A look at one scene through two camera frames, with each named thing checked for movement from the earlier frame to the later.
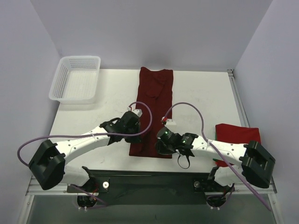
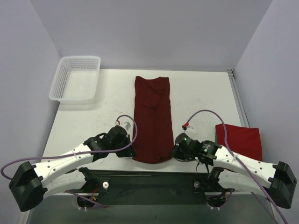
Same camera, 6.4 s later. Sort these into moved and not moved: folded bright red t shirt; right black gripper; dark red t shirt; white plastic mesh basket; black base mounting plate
Moved: dark red t shirt; right black gripper
Not moved: black base mounting plate; white plastic mesh basket; folded bright red t shirt
